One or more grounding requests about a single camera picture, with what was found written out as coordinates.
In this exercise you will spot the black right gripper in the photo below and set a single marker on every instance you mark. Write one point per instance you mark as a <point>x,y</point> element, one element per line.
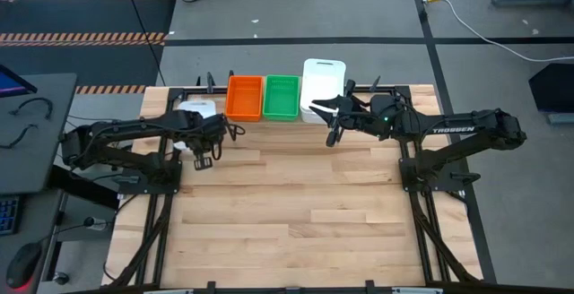
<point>367,115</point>

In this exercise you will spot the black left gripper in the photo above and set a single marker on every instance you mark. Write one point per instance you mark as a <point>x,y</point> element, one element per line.
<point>211,128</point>

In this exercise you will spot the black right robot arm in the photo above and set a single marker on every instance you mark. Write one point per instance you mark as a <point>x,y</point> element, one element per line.
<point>493,126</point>

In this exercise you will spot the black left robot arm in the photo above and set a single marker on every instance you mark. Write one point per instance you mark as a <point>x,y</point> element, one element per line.
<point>134,126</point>

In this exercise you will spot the wooden shelf black metal legs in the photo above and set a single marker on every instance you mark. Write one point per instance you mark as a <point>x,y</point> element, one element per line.
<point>269,123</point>

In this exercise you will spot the black connector knob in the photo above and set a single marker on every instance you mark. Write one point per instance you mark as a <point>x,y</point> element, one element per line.
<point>92,222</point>

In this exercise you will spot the black floor mat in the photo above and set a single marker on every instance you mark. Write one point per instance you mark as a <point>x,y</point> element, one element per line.
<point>67,16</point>

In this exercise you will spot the grey desk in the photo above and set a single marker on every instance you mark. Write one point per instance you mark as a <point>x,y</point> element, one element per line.
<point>22,173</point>

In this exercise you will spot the computer monitor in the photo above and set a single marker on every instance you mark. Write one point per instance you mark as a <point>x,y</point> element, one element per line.
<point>11,85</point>

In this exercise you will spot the small black knob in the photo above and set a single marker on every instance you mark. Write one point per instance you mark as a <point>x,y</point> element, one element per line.
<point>60,279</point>

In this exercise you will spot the computer keyboard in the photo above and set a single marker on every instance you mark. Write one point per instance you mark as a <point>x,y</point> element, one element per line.
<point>9,215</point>

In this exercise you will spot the black box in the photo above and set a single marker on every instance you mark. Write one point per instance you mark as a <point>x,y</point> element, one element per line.
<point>553,88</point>

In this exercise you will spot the black computer mouse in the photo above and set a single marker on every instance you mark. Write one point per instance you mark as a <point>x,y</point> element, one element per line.
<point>22,265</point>

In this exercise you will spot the black aluminium rig frame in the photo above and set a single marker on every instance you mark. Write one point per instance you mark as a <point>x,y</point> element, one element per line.
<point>176,92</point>

